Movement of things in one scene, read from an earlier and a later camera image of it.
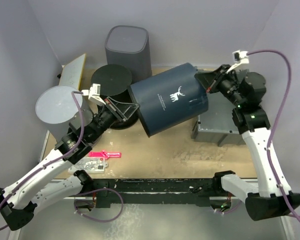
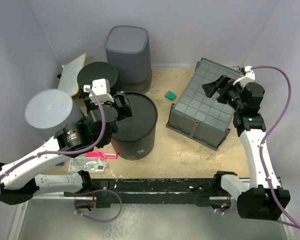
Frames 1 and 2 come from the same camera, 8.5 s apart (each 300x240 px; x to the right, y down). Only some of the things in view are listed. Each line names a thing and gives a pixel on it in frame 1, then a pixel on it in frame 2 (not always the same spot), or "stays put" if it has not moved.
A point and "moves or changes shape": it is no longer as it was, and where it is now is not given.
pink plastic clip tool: (104, 154) stays put
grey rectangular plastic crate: (217, 125) moves or changes shape
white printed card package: (92, 165) stays put
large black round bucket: (114, 80) to (96, 70)
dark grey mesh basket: (129, 46) stays put
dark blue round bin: (170, 98) to (134, 139)
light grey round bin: (56, 107) moves or changes shape
